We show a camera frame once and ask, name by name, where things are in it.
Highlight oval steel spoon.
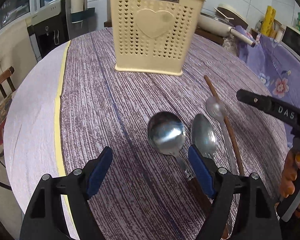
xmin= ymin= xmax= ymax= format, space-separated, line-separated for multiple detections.
xmin=191 ymin=114 xmax=216 ymax=159

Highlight person's right hand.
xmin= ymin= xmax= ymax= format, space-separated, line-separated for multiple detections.
xmin=279 ymin=148 xmax=300 ymax=212

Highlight cream plastic utensil holder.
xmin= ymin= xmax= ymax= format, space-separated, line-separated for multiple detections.
xmin=110 ymin=0 xmax=205 ymax=76

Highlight white microwave oven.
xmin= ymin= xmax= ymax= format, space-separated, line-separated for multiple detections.
xmin=280 ymin=26 xmax=300 ymax=61

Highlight brown wooden chopstick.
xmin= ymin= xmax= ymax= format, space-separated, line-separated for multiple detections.
xmin=204 ymin=75 xmax=244 ymax=176

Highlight purple striped tablecloth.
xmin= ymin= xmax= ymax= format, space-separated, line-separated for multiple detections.
xmin=4 ymin=29 xmax=287 ymax=239

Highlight water dispenser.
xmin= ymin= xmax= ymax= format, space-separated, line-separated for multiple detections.
xmin=27 ymin=0 xmax=70 ymax=60

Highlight yellow roll package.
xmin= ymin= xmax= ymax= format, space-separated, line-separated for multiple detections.
xmin=260 ymin=6 xmax=276 ymax=36

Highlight wooden chair with cushion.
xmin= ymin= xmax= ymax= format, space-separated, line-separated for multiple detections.
xmin=0 ymin=66 xmax=16 ymax=160

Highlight small steel spoon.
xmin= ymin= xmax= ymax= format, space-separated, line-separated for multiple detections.
xmin=206 ymin=96 xmax=238 ymax=175

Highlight window with shelves behind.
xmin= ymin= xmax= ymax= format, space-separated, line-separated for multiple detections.
xmin=0 ymin=0 xmax=30 ymax=30

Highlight round ladle spoon wooden handle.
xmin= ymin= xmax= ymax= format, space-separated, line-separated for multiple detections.
xmin=147 ymin=111 xmax=212 ymax=217

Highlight beige fabric cover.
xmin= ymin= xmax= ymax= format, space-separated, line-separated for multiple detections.
xmin=0 ymin=20 xmax=37 ymax=88

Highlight paper cup stack holder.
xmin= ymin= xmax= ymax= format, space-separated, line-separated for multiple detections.
xmin=70 ymin=0 xmax=95 ymax=23

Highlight white pan with handle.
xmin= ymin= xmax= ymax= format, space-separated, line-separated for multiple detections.
xmin=197 ymin=12 xmax=256 ymax=47

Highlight purple floral cloth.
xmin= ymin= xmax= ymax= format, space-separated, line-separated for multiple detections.
xmin=237 ymin=35 xmax=300 ymax=147

